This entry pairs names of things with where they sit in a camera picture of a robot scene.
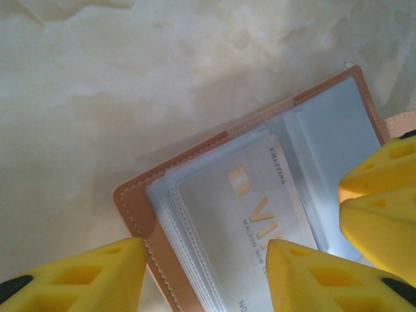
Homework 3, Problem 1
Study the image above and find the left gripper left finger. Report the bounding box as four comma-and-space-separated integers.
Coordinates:
0, 237, 146, 312

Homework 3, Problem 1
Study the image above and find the tan leather card holder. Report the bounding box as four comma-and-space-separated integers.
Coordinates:
112, 64, 416, 312

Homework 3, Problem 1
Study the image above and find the silver credit card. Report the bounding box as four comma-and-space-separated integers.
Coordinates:
177, 135, 321, 312

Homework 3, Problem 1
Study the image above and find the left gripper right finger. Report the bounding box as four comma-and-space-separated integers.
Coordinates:
266, 239, 416, 312

